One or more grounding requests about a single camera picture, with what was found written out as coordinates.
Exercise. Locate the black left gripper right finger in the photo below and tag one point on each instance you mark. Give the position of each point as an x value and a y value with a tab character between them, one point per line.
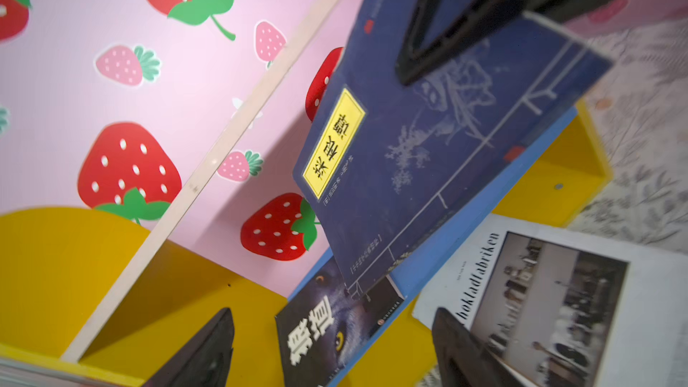
463	360

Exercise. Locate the white photo cover book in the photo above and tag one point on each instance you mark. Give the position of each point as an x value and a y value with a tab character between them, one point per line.
562	308

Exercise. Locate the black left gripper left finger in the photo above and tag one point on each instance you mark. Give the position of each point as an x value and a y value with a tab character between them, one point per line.
204	360

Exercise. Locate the black wolf cover book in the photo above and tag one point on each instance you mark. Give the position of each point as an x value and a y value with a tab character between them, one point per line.
323	327

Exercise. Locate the yellow wooden bookshelf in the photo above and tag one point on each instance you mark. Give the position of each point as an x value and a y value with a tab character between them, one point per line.
180	291

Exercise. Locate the dark blue thick book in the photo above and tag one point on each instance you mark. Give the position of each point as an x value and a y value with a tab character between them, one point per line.
385	165

